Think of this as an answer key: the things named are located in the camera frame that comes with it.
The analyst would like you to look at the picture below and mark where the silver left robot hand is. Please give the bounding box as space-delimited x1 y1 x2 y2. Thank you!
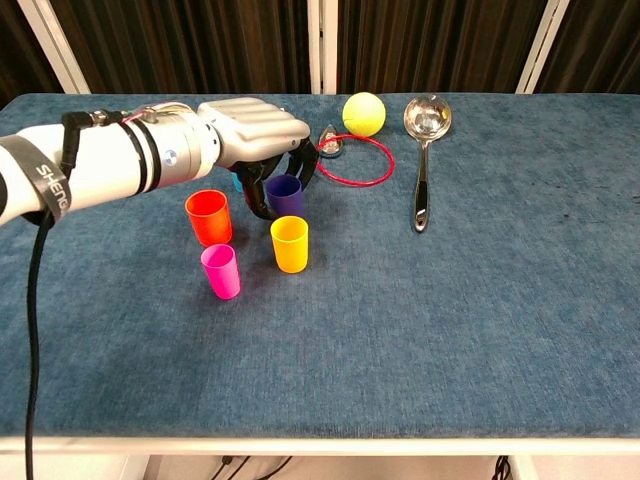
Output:
197 97 321 222

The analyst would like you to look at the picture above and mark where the purple plastic cup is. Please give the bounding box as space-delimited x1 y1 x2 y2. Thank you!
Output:
265 174 306 220

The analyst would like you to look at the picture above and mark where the yellow plastic cup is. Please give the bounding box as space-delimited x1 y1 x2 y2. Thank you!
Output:
270 215 310 275

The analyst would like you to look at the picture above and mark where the pink plastic cup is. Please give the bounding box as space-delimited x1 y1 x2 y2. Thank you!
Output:
200 243 242 301

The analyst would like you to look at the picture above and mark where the small teardrop metal piece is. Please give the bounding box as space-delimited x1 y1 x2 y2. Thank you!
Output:
319 124 346 160

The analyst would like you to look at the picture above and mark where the dark pleated curtain panel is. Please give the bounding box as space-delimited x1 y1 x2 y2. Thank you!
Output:
534 0 640 95
0 0 66 109
48 0 311 95
336 0 550 95

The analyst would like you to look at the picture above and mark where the orange plastic cup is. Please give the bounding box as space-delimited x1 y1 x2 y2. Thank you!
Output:
184 188 234 248

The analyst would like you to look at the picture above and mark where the yellow tennis ball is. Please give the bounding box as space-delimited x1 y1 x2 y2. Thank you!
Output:
342 91 388 138

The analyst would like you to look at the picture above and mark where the stainless steel ladle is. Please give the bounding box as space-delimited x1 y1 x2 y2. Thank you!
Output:
403 94 454 234

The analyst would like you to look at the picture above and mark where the blue velvet tablecloth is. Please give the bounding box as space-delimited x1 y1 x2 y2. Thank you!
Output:
0 93 640 441

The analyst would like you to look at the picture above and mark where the white upright frame post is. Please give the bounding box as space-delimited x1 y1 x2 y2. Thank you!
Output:
306 0 339 95

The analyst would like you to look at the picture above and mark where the red plastic ring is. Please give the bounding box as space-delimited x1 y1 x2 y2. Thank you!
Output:
314 133 396 189

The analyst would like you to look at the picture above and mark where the white slanted frame post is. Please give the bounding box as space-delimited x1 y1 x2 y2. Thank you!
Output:
515 0 572 95
17 0 92 95

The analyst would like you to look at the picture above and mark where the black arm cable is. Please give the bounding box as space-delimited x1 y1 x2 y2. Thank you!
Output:
24 109 126 480

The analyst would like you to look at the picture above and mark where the white table frame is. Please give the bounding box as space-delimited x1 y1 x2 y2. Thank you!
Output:
0 436 640 480

